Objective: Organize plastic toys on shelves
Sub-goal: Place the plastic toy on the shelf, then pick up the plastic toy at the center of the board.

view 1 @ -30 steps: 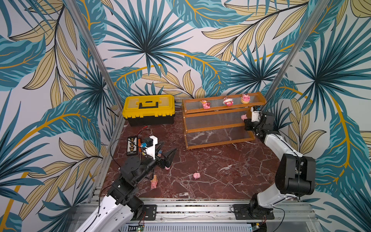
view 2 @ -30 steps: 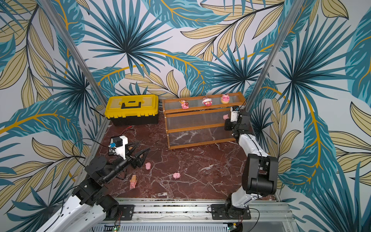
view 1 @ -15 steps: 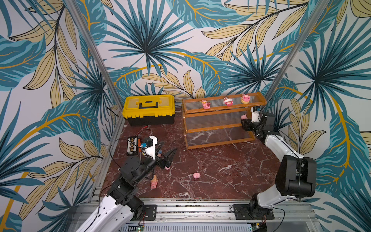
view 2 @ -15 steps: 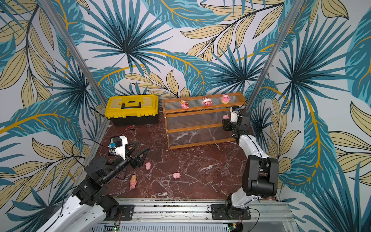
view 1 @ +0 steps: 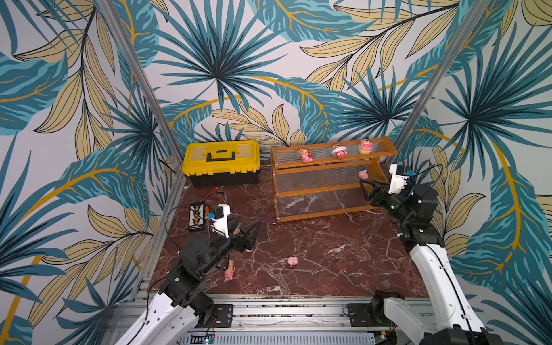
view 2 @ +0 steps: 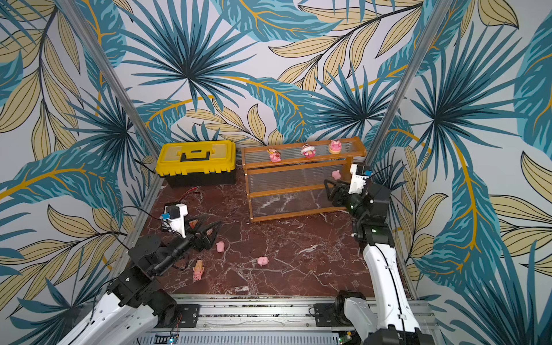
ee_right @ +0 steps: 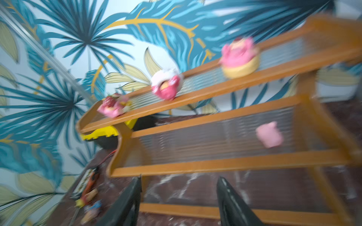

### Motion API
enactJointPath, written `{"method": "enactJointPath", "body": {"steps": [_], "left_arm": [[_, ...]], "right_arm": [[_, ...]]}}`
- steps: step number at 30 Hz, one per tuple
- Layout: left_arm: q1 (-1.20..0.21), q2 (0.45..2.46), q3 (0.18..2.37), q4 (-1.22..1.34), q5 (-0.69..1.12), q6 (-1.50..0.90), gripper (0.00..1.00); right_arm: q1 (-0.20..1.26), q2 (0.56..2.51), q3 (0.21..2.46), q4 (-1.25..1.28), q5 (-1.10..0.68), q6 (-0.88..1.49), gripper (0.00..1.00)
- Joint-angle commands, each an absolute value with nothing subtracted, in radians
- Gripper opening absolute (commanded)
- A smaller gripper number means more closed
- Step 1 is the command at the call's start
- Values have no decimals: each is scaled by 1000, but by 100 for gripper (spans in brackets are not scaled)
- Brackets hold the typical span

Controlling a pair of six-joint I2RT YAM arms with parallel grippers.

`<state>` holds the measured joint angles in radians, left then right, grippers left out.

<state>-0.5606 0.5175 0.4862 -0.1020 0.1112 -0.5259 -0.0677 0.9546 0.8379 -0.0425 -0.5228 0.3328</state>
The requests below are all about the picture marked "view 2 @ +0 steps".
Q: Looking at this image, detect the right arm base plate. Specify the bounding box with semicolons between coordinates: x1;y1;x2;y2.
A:
313;299;377;328

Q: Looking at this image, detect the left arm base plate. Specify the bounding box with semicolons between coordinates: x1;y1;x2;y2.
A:
169;304;201;329

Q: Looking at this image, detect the orange clear plastic shelf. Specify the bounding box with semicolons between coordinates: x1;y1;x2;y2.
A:
241;137;367;222

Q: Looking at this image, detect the yellow black toolbox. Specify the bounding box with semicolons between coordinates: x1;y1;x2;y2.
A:
155;140;237;188

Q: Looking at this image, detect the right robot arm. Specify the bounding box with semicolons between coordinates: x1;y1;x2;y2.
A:
324;179;435;344

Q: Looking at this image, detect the pink round pig figure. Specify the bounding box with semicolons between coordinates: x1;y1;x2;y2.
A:
329;139;342;155

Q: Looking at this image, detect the pink yellow figure toy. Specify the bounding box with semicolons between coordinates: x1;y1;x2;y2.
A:
267;148;281;162

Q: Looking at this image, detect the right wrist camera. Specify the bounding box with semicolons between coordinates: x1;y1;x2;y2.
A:
349;163;373;195

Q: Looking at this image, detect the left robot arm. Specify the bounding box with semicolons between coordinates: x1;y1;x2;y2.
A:
60;218;222;344

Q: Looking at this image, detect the pink strawberry cake figure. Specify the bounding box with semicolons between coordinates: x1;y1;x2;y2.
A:
300;144;316;159

